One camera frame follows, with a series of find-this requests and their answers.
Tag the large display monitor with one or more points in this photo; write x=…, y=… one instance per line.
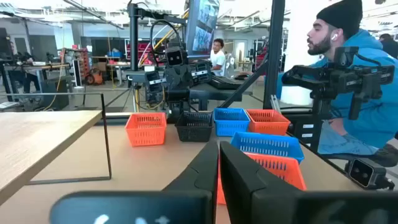
x=202, y=31

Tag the blue plastic basket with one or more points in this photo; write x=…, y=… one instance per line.
x=267, y=146
x=230, y=124

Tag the black plastic basket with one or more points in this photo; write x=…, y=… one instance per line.
x=194, y=130

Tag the orange floor machine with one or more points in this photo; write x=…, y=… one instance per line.
x=94, y=77

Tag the black box with white labels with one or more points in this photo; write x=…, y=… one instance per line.
x=298, y=130

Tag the wooden shelf with black frame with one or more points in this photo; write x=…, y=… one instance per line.
x=37, y=140

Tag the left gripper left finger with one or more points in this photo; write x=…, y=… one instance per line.
x=202, y=174

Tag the black keyboard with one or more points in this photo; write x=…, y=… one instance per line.
x=228, y=83

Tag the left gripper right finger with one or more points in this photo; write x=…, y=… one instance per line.
x=242, y=186

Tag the black device on stand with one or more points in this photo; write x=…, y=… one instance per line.
x=342, y=81

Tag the black table-level camera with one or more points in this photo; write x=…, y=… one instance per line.
x=362, y=172

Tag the person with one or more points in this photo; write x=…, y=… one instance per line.
x=390, y=46
x=217, y=59
x=373, y=118

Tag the orange plastic basket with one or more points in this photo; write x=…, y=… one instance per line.
x=267, y=123
x=280, y=168
x=145, y=130

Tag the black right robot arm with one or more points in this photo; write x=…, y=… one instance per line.
x=177, y=105

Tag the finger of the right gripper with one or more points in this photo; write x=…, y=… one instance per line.
x=185, y=79
x=172, y=80

